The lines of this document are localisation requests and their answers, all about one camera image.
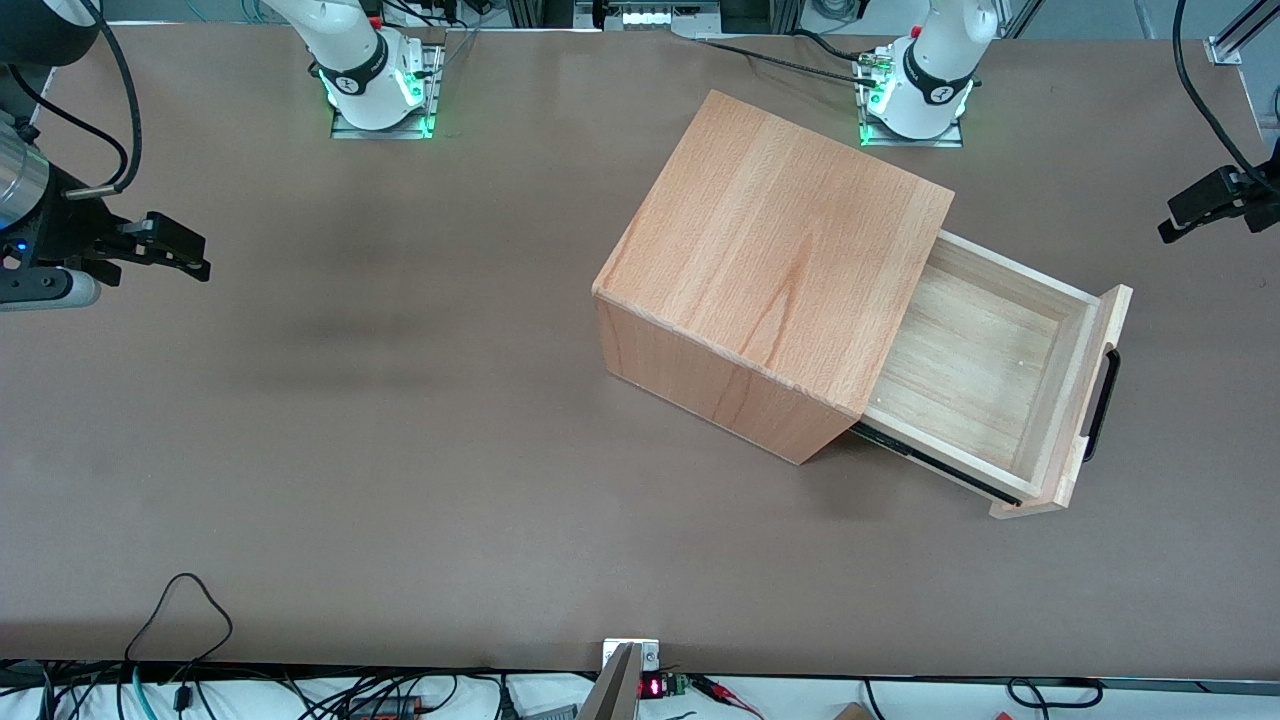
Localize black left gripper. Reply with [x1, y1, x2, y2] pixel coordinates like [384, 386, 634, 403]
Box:
[1157, 138, 1280, 245]

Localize black looped cable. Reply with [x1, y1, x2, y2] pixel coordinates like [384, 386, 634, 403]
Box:
[124, 572, 234, 713]

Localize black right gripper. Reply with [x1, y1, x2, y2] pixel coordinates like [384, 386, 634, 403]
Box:
[0, 170, 212, 288]

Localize long black table cable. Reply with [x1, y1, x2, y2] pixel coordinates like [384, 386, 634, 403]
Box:
[696, 36, 873, 85]

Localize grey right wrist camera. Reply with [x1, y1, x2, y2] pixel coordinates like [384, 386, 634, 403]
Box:
[0, 268, 102, 313]

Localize white power strip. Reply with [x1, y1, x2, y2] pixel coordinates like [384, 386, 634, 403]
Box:
[606, 4, 723, 32]

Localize orange and black device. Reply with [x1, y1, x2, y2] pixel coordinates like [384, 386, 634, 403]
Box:
[348, 694, 425, 720]

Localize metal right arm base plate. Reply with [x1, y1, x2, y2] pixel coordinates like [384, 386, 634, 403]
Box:
[330, 40, 447, 140]

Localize small metal bracket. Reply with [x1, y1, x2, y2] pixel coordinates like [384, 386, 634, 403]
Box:
[602, 637, 662, 672]

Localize aluminium corner profile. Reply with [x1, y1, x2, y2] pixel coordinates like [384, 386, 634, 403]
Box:
[1204, 0, 1280, 67]

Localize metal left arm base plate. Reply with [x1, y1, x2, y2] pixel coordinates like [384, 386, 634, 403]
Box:
[853, 50, 967, 149]

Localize black metal drawer slide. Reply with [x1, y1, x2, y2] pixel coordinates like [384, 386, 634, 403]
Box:
[851, 421, 1023, 505]

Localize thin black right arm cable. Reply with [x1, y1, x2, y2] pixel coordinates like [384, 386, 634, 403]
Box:
[8, 66, 133, 173]

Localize red and black clip leads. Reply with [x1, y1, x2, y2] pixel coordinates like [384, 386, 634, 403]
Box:
[688, 674, 765, 720]

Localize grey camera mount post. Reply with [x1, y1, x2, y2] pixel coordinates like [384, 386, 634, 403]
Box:
[577, 642, 644, 720]

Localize light wooden drawer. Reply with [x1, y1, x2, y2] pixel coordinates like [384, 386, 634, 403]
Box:
[852, 232, 1135, 519]

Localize black coiled cable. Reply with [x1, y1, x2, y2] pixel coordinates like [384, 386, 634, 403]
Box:
[1006, 677, 1107, 710]

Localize light wooden drawer cabinet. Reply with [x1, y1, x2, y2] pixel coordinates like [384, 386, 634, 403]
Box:
[592, 89, 956, 466]

